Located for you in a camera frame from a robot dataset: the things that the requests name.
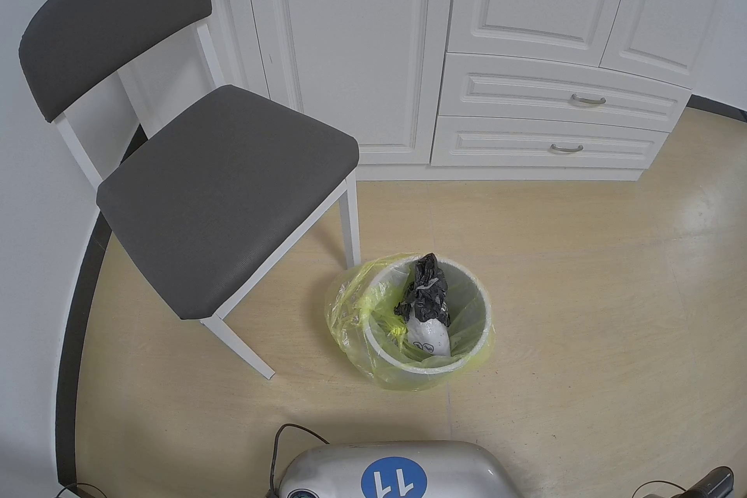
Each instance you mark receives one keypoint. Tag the white chair with grey seat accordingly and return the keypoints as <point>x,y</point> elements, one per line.
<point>222,192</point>

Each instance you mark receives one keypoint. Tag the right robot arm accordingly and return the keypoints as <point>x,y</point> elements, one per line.
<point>715,481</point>

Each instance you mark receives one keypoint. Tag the white trash bin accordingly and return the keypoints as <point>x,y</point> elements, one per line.
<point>408,361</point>

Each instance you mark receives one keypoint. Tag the clear yellow plastic bag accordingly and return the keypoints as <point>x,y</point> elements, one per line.
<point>344,309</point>

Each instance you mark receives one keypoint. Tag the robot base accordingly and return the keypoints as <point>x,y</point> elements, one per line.
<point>408,460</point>

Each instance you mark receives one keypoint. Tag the white wardrobe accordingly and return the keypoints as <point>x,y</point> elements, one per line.
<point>350,17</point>

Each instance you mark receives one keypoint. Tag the white printed wrapper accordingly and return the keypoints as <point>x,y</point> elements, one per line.
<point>429,335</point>

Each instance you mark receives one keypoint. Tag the crumpled black plastic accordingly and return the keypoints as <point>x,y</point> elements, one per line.
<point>429,291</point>

